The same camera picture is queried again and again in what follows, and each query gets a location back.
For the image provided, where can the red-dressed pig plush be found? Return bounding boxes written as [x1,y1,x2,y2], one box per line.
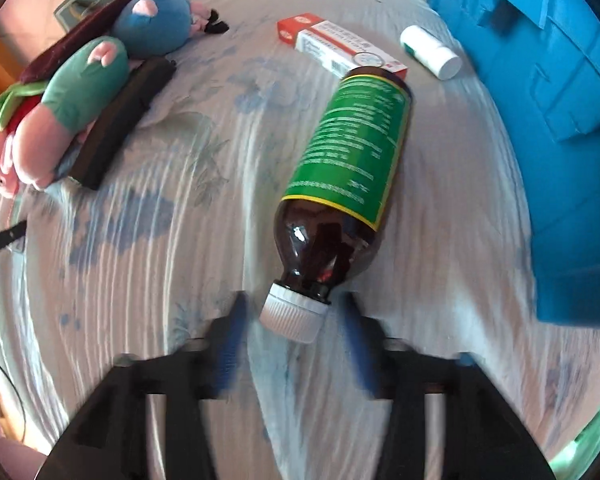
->
[0,94,42,200]

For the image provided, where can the red white medicine box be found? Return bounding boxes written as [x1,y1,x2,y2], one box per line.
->
[276,13,407,79]

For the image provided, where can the green fleece cloth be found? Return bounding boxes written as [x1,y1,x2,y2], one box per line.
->
[0,80,47,131]

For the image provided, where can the blue plastic crate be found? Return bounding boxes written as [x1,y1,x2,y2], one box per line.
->
[428,0,600,328]

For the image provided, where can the teal-dressed pig plush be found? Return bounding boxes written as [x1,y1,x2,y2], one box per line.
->
[12,36,130,190]

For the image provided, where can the brown green-label medicine bottle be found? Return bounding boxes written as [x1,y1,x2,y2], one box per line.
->
[260,66,413,344]

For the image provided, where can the blue-dressed pig plush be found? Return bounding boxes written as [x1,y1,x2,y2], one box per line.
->
[111,0,230,60]

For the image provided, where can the small white bottle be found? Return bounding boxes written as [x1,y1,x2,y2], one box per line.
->
[400,25,463,81]

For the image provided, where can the maroon knitted hat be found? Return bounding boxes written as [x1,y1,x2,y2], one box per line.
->
[19,0,132,84]

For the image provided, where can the black rectangular case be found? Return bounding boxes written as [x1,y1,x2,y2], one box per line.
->
[68,58,176,191]

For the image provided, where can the floral tablecloth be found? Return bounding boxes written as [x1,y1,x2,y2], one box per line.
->
[0,0,600,456]

